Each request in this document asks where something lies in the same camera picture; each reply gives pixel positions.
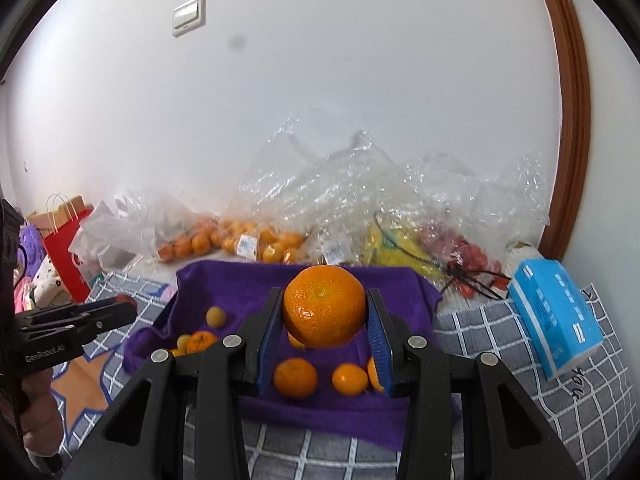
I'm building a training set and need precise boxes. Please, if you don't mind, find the white light switch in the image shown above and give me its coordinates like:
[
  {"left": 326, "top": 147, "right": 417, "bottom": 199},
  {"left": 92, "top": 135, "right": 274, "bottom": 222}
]
[{"left": 171, "top": 0, "right": 206, "bottom": 37}]

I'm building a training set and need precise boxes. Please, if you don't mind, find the labelled clear bag of oranges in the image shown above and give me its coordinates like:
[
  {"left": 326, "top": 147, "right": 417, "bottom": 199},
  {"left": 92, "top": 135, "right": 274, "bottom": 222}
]
[{"left": 217, "top": 210, "right": 308, "bottom": 265}]

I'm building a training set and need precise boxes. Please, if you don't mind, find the brown wooden door frame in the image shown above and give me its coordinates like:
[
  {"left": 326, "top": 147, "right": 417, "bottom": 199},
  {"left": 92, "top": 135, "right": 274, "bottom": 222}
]
[{"left": 530, "top": 0, "right": 592, "bottom": 261}]

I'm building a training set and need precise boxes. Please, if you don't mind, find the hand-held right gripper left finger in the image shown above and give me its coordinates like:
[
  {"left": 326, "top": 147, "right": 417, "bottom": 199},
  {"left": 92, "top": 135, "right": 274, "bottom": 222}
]
[{"left": 62, "top": 287, "right": 286, "bottom": 480}]

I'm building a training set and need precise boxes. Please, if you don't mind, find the grey checkered star blanket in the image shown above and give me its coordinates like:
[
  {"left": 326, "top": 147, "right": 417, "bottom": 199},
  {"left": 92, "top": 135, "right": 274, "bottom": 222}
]
[{"left": 50, "top": 270, "right": 628, "bottom": 480}]

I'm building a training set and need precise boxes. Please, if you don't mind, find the person's left hand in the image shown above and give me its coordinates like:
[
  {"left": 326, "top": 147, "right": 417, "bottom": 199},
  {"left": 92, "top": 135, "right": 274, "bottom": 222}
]
[{"left": 20, "top": 360, "right": 67, "bottom": 461}]

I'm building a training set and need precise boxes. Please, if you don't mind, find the clear bag of red tomatoes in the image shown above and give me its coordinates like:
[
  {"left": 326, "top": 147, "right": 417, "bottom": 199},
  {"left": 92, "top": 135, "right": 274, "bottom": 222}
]
[{"left": 420, "top": 220, "right": 506, "bottom": 301}]

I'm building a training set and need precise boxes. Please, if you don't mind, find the large orange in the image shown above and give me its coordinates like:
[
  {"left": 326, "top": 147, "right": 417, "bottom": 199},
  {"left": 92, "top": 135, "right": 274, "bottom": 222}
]
[
  {"left": 282, "top": 265, "right": 367, "bottom": 350},
  {"left": 273, "top": 358, "right": 319, "bottom": 400}
]

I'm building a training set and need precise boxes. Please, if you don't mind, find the purple towel covered tray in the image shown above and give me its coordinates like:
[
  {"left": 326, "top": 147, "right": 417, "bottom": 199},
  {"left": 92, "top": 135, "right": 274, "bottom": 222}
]
[{"left": 122, "top": 260, "right": 463, "bottom": 453}]

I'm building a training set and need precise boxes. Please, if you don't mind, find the white spotted cloth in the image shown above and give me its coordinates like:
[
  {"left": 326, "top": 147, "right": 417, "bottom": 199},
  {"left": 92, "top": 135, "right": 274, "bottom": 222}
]
[{"left": 30, "top": 255, "right": 68, "bottom": 306}]

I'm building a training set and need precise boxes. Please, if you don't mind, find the crumpled clear plastic wrap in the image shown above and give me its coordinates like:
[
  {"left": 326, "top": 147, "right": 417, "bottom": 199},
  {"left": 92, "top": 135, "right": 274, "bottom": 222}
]
[{"left": 240, "top": 115, "right": 551, "bottom": 261}]

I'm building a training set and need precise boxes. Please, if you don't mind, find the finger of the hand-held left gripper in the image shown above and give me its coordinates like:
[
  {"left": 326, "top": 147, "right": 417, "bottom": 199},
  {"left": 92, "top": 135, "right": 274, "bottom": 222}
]
[
  {"left": 20, "top": 305, "right": 138, "bottom": 347},
  {"left": 17, "top": 297, "right": 126, "bottom": 325}
]

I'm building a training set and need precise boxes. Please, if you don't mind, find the brown paper bag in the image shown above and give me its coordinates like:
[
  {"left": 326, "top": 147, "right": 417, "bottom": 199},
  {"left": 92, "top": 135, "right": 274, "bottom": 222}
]
[{"left": 27, "top": 192, "right": 95, "bottom": 233}]

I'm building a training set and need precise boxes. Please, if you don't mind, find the black elastic cord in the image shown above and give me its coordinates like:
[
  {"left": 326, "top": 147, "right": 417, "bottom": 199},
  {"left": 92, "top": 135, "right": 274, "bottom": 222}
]
[{"left": 375, "top": 212, "right": 508, "bottom": 301}]

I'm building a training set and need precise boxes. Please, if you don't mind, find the blue tissue pack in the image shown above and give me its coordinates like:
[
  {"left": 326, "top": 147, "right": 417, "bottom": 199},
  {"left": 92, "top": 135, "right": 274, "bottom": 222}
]
[{"left": 507, "top": 259, "right": 603, "bottom": 380}]

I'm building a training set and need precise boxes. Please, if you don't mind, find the white plastic bag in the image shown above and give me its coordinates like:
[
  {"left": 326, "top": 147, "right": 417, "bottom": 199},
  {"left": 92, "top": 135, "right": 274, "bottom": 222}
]
[{"left": 67, "top": 200, "right": 146, "bottom": 271}]

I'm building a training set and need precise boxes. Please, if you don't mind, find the red paper bag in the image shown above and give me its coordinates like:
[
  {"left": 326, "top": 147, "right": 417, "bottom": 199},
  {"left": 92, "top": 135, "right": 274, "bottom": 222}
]
[{"left": 41, "top": 192, "right": 96, "bottom": 303}]

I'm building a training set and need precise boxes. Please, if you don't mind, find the purple plush toy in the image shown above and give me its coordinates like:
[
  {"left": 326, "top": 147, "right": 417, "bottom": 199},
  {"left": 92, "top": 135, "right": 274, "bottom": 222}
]
[{"left": 17, "top": 225, "right": 43, "bottom": 271}]

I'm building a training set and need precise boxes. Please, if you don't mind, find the clear bag of yellow fruit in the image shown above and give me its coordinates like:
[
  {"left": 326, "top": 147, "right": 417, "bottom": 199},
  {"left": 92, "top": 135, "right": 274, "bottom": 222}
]
[{"left": 365, "top": 215, "right": 446, "bottom": 281}]

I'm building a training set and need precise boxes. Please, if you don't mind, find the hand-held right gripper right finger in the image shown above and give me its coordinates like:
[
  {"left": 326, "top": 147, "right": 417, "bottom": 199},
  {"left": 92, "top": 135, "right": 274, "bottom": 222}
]
[{"left": 367, "top": 287, "right": 586, "bottom": 480}]

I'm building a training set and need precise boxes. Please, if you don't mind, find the pink cloth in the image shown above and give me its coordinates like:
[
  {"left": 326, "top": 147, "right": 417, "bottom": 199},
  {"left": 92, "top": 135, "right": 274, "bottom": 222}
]
[{"left": 14, "top": 270, "right": 36, "bottom": 316}]

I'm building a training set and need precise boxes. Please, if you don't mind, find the mandarin with stem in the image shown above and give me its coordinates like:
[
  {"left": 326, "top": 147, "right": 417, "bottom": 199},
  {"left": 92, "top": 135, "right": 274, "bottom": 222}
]
[{"left": 186, "top": 330, "right": 221, "bottom": 356}]

